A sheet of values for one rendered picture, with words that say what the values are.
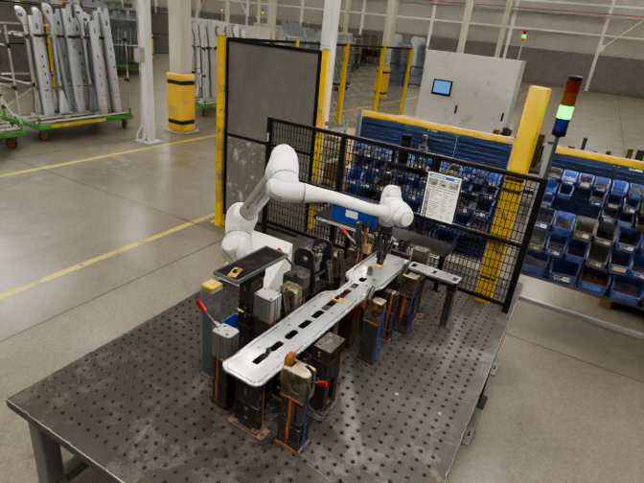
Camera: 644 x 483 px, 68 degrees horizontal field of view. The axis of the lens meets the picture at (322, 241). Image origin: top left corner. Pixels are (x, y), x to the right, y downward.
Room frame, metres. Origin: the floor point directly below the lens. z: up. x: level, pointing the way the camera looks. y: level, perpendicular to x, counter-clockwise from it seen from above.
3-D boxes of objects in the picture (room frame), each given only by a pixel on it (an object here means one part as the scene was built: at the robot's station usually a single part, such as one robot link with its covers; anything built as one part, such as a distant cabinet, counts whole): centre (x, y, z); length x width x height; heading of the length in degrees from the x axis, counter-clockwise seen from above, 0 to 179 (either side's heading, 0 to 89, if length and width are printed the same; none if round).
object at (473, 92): (8.95, -2.27, 1.22); 1.60 x 0.54 x 2.45; 63
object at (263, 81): (4.79, 0.65, 1.00); 1.34 x 0.14 x 2.00; 63
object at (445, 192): (2.82, -0.69, 1.30); 0.23 x 0.02 x 0.31; 60
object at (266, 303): (1.78, 0.21, 0.90); 0.13 x 0.10 x 0.41; 60
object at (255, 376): (1.96, -0.10, 1.00); 1.38 x 0.22 x 0.02; 150
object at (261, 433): (1.44, 0.21, 0.84); 0.18 x 0.06 x 0.29; 60
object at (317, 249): (2.17, 0.03, 0.94); 0.18 x 0.13 x 0.49; 150
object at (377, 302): (1.95, -0.28, 0.87); 0.12 x 0.09 x 0.35; 60
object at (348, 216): (2.96, -0.21, 1.10); 0.30 x 0.17 x 0.13; 61
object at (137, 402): (2.21, -0.12, 0.68); 2.56 x 1.61 x 0.04; 153
